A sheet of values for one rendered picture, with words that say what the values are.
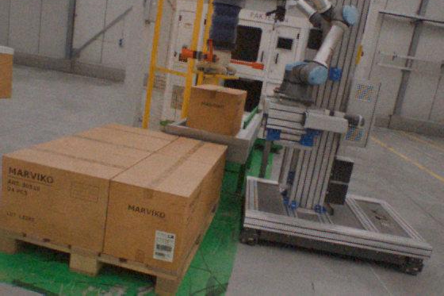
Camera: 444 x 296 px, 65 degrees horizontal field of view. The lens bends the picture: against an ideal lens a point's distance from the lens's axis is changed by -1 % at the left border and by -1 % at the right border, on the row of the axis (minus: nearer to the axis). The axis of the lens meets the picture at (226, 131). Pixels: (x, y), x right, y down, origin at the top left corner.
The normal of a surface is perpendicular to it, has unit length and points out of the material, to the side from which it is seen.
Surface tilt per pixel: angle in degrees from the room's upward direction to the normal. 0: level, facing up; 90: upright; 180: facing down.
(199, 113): 90
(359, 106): 90
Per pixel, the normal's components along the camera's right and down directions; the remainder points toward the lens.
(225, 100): -0.18, 0.16
